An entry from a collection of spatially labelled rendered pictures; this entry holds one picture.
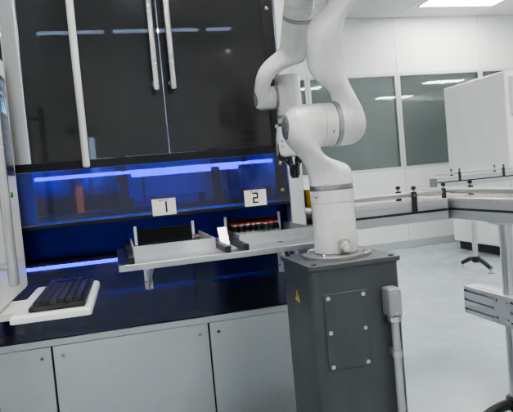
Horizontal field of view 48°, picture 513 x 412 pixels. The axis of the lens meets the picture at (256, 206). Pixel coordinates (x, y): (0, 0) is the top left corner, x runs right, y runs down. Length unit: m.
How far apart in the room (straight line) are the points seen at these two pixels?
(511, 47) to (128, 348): 7.37
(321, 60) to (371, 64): 6.02
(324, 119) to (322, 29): 0.23
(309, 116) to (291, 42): 0.33
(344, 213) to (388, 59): 6.20
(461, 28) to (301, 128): 6.87
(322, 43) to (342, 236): 0.51
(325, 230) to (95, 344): 0.98
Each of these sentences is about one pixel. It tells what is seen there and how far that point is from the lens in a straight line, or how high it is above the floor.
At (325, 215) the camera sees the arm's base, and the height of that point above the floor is 0.98.
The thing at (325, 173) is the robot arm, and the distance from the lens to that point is 1.54.
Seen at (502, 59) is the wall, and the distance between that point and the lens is 8.59.
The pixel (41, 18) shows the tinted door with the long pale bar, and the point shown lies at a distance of 2.17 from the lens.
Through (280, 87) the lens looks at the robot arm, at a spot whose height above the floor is 1.37.
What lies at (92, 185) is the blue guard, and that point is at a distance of 2.08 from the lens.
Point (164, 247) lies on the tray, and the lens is 1.83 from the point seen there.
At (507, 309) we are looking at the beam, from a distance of 2.45.
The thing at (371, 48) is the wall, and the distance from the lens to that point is 7.61.
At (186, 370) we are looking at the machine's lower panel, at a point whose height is 0.41.
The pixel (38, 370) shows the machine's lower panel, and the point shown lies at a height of 0.50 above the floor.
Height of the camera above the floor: 1.10
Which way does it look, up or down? 3 degrees down
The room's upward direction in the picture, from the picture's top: 5 degrees counter-clockwise
